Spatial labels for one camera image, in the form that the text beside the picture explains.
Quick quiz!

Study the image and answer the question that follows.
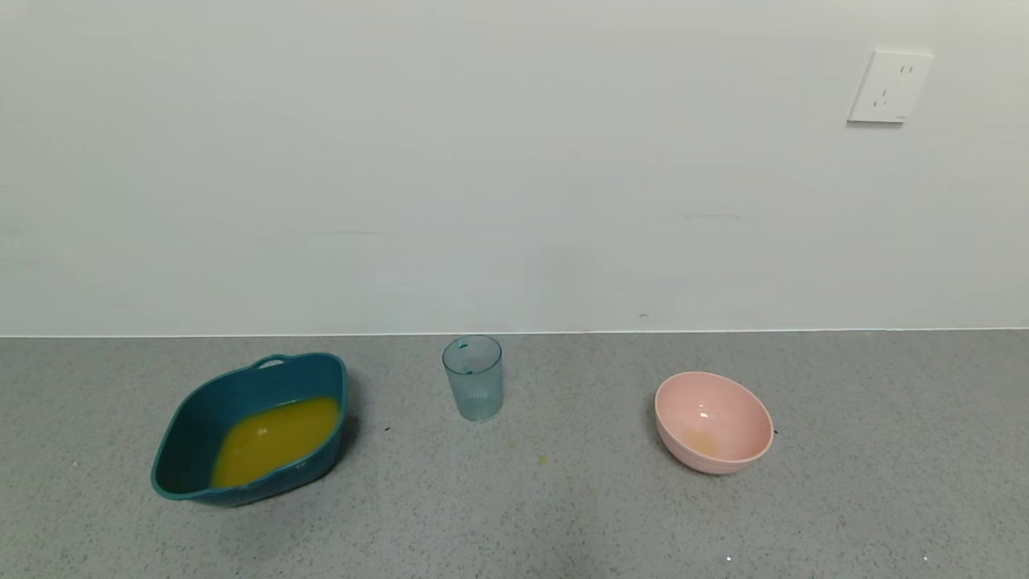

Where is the orange juice liquid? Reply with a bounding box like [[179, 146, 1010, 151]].
[[211, 396, 341, 489]]

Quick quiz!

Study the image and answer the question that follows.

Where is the pink bowl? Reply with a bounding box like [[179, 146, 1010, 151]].
[[654, 370, 776, 475]]

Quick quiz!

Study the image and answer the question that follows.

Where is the teal plastic basin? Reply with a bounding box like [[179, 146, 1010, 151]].
[[150, 351, 349, 507]]

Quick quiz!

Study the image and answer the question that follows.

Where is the white wall socket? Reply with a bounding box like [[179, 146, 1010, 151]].
[[847, 50, 936, 125]]

